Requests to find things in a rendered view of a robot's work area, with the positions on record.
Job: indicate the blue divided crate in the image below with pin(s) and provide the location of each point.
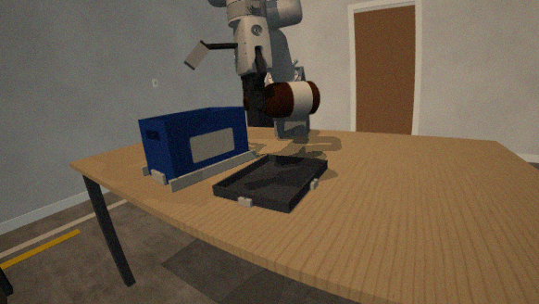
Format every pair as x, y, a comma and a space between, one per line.
176, 145

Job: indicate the brown glass bottle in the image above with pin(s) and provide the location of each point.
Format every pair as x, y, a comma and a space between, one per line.
289, 99

